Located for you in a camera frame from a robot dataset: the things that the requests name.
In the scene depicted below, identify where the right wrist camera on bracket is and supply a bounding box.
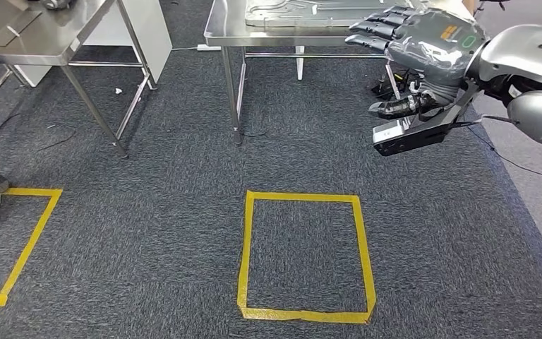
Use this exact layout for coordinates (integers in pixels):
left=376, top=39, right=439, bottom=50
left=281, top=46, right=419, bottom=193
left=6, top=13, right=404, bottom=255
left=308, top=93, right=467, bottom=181
left=372, top=79, right=482, bottom=157

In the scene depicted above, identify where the stainless steel workbench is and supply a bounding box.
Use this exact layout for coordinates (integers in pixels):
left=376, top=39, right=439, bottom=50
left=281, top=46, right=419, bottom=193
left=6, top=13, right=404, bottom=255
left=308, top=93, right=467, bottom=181
left=204, top=0, right=478, bottom=146

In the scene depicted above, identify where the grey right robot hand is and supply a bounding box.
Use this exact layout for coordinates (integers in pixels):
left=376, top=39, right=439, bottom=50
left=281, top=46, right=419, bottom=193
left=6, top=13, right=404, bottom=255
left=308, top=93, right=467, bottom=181
left=345, top=5, right=489, bottom=120

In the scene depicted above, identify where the black floor cable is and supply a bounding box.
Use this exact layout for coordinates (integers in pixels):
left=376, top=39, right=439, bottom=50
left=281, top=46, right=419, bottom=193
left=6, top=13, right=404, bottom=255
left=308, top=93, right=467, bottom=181
left=467, top=126, right=542, bottom=184

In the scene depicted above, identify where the stainless steel side table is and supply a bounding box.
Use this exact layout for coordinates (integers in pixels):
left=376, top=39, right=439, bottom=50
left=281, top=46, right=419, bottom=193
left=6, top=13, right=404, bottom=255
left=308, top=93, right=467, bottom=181
left=0, top=0, right=157, bottom=160

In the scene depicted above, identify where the grey glove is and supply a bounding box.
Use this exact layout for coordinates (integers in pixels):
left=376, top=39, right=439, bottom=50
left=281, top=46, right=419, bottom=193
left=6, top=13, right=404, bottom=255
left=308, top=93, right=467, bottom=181
left=42, top=0, right=76, bottom=11

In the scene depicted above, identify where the flat steel fixture plate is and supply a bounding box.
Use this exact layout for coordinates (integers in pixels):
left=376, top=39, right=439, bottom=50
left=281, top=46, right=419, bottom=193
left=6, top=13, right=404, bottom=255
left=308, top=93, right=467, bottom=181
left=245, top=0, right=414, bottom=28

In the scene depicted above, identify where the yellow floor tape square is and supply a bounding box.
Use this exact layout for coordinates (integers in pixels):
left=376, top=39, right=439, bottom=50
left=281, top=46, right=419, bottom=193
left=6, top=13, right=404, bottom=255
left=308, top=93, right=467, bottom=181
left=236, top=190, right=377, bottom=325
left=0, top=187, right=63, bottom=307

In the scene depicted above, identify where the black cable bundle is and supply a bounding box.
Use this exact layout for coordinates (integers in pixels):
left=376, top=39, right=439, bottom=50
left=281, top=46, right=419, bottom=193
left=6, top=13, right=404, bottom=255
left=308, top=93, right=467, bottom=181
left=371, top=69, right=423, bottom=102

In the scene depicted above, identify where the white board panel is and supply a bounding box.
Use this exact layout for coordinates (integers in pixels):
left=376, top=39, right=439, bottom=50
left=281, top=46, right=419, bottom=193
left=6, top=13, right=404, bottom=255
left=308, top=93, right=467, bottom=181
left=13, top=0, right=173, bottom=88

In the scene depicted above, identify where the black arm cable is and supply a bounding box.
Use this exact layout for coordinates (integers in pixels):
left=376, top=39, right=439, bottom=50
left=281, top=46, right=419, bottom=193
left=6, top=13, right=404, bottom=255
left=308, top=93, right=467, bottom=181
left=450, top=114, right=519, bottom=129

